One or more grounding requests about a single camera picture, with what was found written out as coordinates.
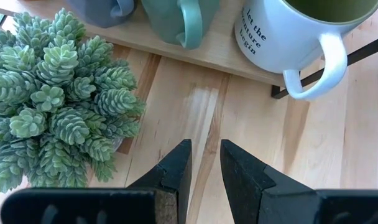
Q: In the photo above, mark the sage green mug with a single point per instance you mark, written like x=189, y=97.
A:
x=176, y=18

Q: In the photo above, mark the grey-blue mug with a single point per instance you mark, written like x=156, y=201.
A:
x=92, y=12

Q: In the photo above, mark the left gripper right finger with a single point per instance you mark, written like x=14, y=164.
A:
x=270, y=202

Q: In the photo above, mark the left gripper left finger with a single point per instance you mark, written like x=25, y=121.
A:
x=114, y=207

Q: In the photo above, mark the faux succulent in white pot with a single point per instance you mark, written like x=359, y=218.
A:
x=52, y=93

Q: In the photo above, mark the olive green mug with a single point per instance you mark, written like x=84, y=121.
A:
x=285, y=40

